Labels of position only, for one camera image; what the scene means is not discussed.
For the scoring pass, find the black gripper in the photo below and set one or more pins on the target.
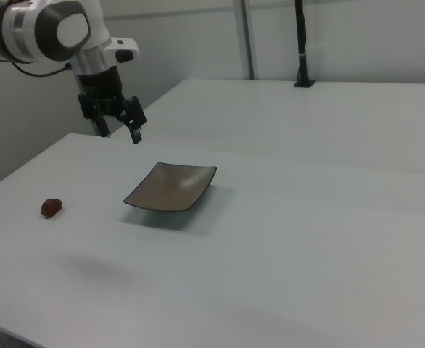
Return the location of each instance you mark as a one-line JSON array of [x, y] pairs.
[[100, 85]]

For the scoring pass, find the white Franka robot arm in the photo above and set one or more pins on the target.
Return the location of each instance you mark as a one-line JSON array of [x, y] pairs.
[[35, 29]]

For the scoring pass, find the square brown ceramic plate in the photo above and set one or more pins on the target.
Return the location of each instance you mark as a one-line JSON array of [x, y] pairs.
[[170, 188]]

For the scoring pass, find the small round brown food item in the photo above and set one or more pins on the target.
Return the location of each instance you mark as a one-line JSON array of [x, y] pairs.
[[51, 207]]

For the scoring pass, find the black pole with base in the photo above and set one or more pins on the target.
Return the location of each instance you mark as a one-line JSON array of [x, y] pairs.
[[301, 40]]

